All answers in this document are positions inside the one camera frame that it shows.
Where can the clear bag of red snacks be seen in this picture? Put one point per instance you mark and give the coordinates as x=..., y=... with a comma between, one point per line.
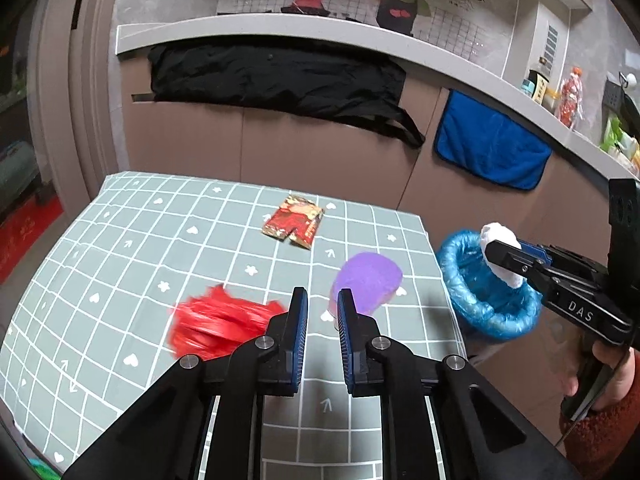
x=571, y=97

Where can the black cloth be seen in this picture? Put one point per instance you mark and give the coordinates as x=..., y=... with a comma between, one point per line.
x=275, y=75

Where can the red snack packet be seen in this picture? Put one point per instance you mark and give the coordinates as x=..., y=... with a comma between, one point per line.
x=295, y=220

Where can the red floor mat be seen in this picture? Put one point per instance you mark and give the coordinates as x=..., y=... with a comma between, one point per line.
x=25, y=240

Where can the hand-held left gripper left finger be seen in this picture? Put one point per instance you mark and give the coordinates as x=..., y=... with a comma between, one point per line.
x=299, y=330

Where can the bin with blue liner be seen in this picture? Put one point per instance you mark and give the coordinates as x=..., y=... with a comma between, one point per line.
x=505, y=317

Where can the dark jar with yellow label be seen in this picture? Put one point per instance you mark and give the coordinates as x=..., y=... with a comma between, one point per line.
x=539, y=87

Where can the white tissue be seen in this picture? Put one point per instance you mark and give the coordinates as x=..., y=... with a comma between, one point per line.
x=500, y=234

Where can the blue towel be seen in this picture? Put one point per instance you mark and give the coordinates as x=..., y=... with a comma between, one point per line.
x=490, y=145

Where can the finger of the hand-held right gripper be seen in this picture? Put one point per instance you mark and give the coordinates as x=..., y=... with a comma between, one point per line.
x=542, y=254
x=510, y=257

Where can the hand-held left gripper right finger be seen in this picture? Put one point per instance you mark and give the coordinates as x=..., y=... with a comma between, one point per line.
x=345, y=330

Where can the white kitchen counter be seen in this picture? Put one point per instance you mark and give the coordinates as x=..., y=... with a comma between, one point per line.
x=300, y=30

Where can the person's right hand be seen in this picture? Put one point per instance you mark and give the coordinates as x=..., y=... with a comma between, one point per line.
x=625, y=380

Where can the green plastic object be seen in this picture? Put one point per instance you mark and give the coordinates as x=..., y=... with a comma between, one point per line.
x=45, y=470

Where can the pale green plastic bag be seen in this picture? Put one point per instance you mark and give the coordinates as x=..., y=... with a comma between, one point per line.
x=620, y=142

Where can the grey-green container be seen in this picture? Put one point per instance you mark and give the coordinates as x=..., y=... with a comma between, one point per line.
x=17, y=170

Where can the purple wrapper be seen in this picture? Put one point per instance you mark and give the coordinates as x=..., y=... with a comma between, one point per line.
x=370, y=277

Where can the grey-green grid tablecloth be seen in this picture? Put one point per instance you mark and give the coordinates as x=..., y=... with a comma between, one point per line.
x=150, y=240

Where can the red plastic bag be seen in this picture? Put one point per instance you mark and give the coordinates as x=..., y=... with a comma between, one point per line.
x=215, y=320

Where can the person's right forearm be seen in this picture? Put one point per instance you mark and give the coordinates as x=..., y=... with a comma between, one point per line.
x=610, y=440

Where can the black metal rack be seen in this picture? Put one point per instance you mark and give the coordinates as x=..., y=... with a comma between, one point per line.
x=620, y=97

